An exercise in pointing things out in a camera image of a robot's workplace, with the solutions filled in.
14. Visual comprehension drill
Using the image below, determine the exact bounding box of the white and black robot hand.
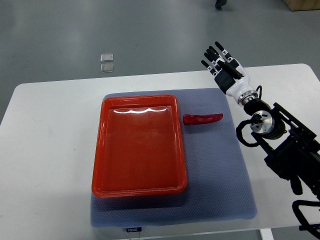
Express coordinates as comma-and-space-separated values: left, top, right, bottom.
201, 41, 258, 106

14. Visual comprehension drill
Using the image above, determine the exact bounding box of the red pepper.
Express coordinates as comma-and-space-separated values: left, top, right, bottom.
183, 113, 224, 125

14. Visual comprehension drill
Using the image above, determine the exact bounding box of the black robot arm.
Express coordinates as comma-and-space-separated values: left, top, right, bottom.
236, 86, 320, 198

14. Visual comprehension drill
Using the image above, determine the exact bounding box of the red plastic tray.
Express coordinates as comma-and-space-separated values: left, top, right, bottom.
91, 94, 188, 199

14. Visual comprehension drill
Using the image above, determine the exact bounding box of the dark shoe on floor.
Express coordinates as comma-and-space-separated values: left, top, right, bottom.
215, 0, 227, 9

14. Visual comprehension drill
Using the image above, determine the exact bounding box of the cardboard box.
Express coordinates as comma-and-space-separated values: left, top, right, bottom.
284, 0, 320, 12

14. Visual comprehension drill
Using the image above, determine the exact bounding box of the blue-grey mesh mat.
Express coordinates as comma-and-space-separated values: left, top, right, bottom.
90, 88, 257, 228

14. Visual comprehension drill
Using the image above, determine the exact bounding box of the upper metal floor plate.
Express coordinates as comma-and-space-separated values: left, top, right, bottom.
100, 53, 114, 63

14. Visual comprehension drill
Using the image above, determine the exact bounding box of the white table leg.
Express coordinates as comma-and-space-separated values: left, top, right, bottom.
259, 228, 274, 240

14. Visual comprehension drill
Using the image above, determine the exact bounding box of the black mat label tag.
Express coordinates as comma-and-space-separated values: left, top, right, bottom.
126, 226, 142, 233

